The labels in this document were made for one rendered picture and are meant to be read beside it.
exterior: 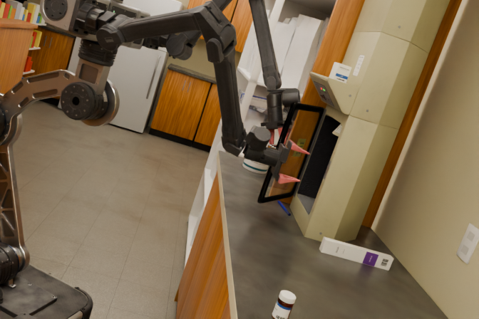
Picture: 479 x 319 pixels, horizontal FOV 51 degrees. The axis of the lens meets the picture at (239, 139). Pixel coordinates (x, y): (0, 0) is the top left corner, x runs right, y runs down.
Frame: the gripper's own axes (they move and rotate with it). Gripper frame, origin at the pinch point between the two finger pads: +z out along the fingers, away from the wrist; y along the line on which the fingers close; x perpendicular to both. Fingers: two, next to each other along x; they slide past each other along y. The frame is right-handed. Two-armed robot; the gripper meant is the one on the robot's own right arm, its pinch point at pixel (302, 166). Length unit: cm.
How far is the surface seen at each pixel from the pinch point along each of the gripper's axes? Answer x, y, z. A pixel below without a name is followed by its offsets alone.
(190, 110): 510, -69, -38
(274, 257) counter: -16.8, -26.6, -3.2
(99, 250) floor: 146, -119, -70
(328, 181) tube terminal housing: 9.5, -4.2, 13.1
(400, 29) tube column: 9, 53, 19
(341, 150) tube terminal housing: 9.4, 7.8, 14.0
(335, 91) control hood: 9.3, 26.8, 4.6
